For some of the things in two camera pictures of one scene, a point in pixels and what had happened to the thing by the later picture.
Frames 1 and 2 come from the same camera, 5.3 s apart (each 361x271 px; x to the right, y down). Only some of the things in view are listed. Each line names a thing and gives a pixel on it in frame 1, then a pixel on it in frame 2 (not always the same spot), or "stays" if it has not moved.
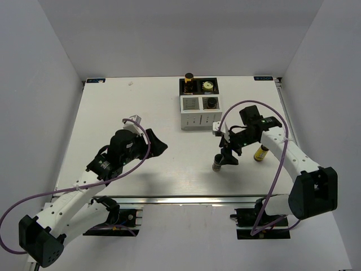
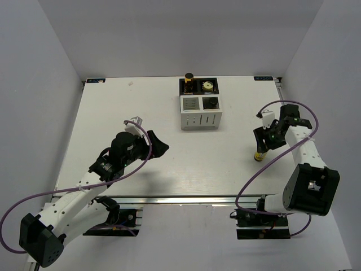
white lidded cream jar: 208,86 stays
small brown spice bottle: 211,103 stays
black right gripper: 228,158 → 260,134
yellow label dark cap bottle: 260,153 stays
